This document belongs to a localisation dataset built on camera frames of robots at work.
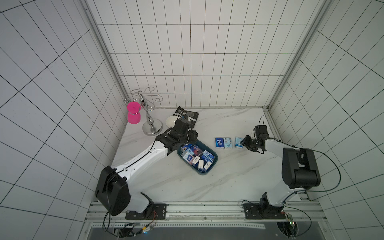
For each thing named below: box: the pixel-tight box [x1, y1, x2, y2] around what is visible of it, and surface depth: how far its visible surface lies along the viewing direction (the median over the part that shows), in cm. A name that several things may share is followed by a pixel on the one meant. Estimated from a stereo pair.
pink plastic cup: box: [127, 101, 142, 125], surface depth 83 cm
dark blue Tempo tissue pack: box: [215, 137, 225, 149], surface depth 97 cm
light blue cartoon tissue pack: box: [234, 137, 244, 149], surface depth 99 cm
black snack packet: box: [173, 106, 199, 128], surface depth 116 cm
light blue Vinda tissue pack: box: [223, 137, 233, 149], surface depth 97 cm
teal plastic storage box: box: [177, 139, 218, 176], surface depth 89 cm
